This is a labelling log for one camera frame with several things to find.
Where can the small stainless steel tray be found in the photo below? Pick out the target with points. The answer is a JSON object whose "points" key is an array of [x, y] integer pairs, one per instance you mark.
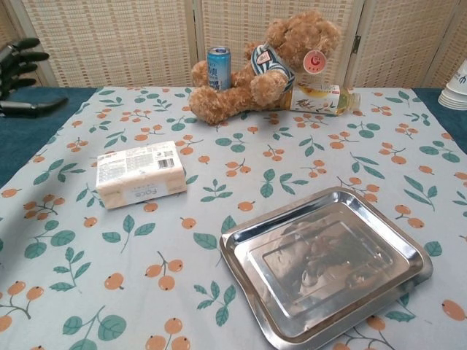
{"points": [[321, 270]]}

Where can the white paper cup stack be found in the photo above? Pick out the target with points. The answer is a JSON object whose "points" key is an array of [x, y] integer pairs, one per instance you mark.
{"points": [[456, 91]]}

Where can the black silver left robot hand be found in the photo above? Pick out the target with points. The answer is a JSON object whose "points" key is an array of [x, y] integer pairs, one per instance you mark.
{"points": [[14, 107]]}

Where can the floral fruit print tablecloth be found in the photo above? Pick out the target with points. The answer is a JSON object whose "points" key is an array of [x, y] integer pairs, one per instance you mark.
{"points": [[219, 164]]}

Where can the white Face tissue pack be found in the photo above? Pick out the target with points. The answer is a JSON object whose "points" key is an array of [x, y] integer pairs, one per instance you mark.
{"points": [[138, 171]]}

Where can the woven folding screen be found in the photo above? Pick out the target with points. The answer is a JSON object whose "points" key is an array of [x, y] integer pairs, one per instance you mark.
{"points": [[109, 36]]}

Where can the round pink hang tag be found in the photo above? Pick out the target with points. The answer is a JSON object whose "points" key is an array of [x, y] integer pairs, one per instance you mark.
{"points": [[314, 61]]}

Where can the large stainless steel tray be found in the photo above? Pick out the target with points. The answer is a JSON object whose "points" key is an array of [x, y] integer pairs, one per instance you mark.
{"points": [[426, 272]]}

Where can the blue drink can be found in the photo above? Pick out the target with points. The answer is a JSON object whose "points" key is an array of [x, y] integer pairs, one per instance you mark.
{"points": [[217, 69]]}

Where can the metal screen hinge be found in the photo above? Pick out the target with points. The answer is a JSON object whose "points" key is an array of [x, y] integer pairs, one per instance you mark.
{"points": [[357, 44]]}

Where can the clear yellow tea bottle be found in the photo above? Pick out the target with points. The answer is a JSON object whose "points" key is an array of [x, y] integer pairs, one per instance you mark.
{"points": [[317, 100]]}

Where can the teal table cover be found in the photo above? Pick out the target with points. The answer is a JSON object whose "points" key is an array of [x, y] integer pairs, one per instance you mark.
{"points": [[29, 138]]}

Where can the brown teddy bear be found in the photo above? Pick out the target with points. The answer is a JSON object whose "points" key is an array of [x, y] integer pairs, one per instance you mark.
{"points": [[233, 91]]}

